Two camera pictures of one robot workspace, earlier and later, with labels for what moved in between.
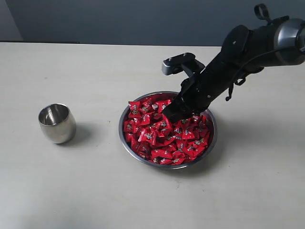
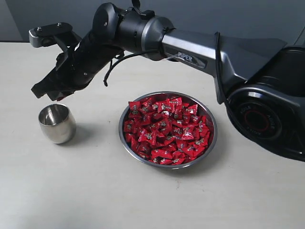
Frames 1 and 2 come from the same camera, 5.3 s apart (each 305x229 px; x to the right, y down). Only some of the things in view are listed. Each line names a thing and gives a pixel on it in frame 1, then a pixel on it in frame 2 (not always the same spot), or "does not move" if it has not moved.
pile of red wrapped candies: x=149 y=133 does not move
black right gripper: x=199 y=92 to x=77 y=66
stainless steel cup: x=57 y=123 does not move
